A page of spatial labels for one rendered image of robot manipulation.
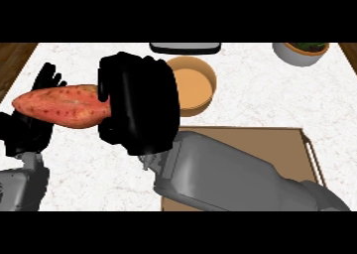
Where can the grey and black appliance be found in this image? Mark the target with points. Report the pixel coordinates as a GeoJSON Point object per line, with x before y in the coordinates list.
{"type": "Point", "coordinates": [184, 48]}

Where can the grey pot with green plant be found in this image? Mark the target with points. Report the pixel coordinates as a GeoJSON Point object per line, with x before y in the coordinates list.
{"type": "Point", "coordinates": [302, 53]}

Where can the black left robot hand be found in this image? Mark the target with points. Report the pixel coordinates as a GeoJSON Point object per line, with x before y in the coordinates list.
{"type": "Point", "coordinates": [28, 132]}

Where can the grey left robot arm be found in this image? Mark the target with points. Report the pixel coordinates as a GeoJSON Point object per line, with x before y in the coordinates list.
{"type": "Point", "coordinates": [14, 188]}

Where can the brown wooden tray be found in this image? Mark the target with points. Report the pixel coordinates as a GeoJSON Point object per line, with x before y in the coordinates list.
{"type": "Point", "coordinates": [279, 149]}

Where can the orange-red sweet potato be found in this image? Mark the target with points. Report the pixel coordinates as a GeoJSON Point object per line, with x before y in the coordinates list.
{"type": "Point", "coordinates": [63, 105]}

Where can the tan round pot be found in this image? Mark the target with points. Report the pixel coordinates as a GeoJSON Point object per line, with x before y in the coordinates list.
{"type": "Point", "coordinates": [196, 86]}

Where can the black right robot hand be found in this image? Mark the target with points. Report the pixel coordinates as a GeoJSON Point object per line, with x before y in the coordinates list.
{"type": "Point", "coordinates": [140, 102]}

